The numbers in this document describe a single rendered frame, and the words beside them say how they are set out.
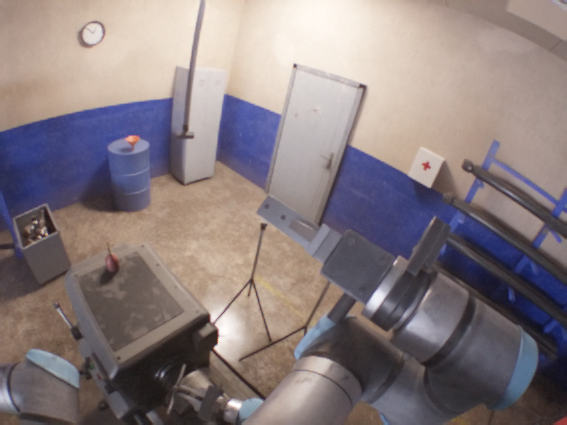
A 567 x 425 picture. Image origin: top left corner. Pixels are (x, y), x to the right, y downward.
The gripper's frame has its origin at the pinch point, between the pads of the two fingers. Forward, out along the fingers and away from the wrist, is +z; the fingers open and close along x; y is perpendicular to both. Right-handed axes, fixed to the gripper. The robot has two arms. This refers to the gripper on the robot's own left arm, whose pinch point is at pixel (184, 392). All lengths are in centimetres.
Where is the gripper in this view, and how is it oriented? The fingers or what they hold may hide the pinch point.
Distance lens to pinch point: 107.8
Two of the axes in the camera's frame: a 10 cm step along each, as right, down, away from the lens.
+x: 2.6, -7.3, 6.4
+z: -9.6, -1.6, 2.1
